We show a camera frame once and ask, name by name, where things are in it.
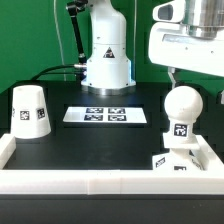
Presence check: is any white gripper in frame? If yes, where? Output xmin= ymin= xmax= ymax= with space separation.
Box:
xmin=148 ymin=23 xmax=224 ymax=104

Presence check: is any white lamp bulb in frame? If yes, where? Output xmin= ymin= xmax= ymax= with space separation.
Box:
xmin=163 ymin=86 xmax=203 ymax=149

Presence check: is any white lamp base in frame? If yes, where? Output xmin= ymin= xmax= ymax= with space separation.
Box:
xmin=152 ymin=133 xmax=203 ymax=172

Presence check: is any white lamp shade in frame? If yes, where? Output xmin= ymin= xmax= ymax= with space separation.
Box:
xmin=11 ymin=85 xmax=51 ymax=139

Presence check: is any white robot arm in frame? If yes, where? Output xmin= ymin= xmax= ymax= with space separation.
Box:
xmin=82 ymin=0 xmax=224 ymax=95

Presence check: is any white marker plate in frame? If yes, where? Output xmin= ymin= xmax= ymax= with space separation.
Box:
xmin=63 ymin=107 xmax=147 ymax=124

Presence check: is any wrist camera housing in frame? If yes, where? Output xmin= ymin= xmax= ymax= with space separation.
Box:
xmin=152 ymin=0 xmax=186 ymax=23

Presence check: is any white fence frame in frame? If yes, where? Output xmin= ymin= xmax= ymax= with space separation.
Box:
xmin=0 ymin=136 xmax=224 ymax=195

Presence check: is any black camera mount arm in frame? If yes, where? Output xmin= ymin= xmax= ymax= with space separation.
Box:
xmin=66 ymin=0 xmax=88 ymax=64

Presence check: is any black cable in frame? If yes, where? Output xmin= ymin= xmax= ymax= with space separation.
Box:
xmin=30 ymin=63 xmax=88 ymax=82

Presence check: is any white cable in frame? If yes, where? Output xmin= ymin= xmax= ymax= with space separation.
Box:
xmin=53 ymin=0 xmax=68 ymax=81

